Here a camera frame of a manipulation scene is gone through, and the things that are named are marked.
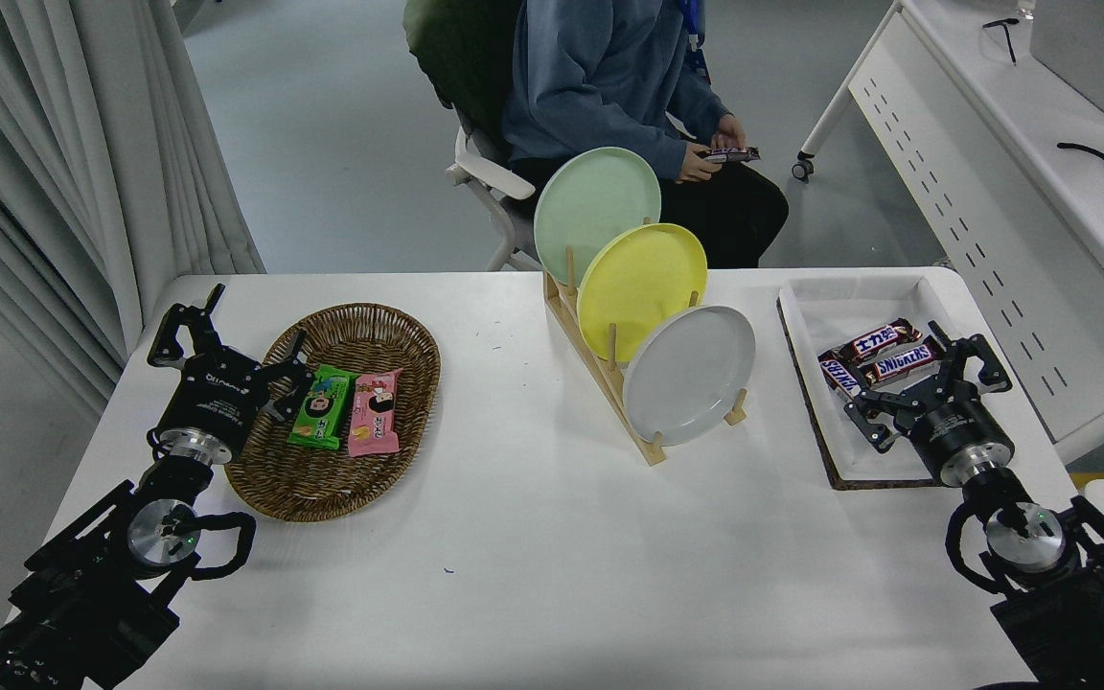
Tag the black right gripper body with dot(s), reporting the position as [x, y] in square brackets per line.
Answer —
[959, 426]

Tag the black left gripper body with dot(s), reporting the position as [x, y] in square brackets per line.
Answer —
[217, 398]

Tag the grey plate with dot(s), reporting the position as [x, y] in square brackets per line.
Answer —
[691, 374]

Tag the dark snack bar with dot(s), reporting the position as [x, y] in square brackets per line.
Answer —
[734, 153]

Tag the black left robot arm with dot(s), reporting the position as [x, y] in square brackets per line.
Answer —
[82, 585]

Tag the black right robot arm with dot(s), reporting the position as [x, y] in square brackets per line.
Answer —
[1079, 613]

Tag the yellow plate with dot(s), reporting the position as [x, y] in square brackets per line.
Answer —
[643, 283]

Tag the wooden plate rack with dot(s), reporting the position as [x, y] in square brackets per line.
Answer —
[600, 369]

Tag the pale green plate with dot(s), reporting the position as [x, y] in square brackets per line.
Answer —
[586, 206]

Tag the person's right hand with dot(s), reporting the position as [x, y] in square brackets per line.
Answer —
[696, 165]

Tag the person's left hand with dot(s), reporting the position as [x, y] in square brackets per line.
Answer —
[730, 132]

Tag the green snack bar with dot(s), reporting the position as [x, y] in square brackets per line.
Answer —
[320, 410]

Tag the Snickers bar with Chinese print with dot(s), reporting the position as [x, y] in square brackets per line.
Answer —
[878, 340]

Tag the pink snack bar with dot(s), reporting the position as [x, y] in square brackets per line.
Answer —
[376, 414]

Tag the brown wicker basket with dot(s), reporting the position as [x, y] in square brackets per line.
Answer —
[322, 484]

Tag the white tray with cork base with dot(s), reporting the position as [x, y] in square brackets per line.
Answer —
[830, 307]

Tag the grey curtain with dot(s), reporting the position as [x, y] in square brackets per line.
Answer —
[44, 172]

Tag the white desk with perforated panel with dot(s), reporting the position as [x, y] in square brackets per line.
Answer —
[993, 125]

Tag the white chair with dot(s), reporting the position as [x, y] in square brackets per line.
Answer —
[480, 177]

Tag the silver laptop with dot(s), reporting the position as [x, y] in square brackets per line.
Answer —
[1093, 53]

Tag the black glasses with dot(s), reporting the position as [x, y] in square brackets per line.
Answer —
[1004, 29]

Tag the dark green jacket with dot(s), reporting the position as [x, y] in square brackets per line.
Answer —
[461, 57]

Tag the person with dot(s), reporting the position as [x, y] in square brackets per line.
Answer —
[600, 77]

